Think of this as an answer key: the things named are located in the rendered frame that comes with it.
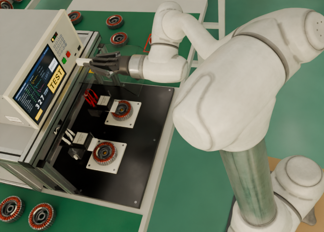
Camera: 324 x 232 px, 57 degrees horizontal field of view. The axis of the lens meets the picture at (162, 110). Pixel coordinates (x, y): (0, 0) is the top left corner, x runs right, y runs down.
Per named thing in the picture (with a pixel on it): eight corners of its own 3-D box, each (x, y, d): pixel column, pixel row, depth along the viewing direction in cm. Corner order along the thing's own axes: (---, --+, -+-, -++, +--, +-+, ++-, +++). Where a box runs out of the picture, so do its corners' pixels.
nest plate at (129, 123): (141, 103, 155) (141, 102, 154) (132, 128, 148) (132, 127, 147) (114, 100, 160) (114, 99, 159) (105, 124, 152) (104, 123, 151)
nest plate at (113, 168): (127, 144, 143) (126, 143, 142) (116, 173, 135) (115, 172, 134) (98, 140, 147) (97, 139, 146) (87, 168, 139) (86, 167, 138)
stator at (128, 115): (136, 104, 154) (134, 100, 151) (129, 123, 148) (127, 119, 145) (116, 102, 157) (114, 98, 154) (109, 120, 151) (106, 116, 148)
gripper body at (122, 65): (131, 81, 114) (109, 78, 117) (137, 64, 119) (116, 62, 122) (126, 67, 108) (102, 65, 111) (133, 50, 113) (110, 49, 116)
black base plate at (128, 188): (174, 90, 160) (174, 87, 158) (140, 209, 126) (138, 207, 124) (95, 82, 173) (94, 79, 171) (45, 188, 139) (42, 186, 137)
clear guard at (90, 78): (153, 56, 140) (151, 46, 135) (138, 96, 128) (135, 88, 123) (91, 51, 149) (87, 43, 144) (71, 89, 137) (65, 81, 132)
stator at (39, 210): (61, 218, 129) (57, 215, 126) (39, 237, 126) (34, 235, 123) (49, 199, 135) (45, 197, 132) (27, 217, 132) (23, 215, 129)
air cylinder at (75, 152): (87, 145, 146) (83, 140, 142) (81, 159, 142) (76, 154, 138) (78, 143, 148) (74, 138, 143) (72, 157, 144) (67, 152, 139)
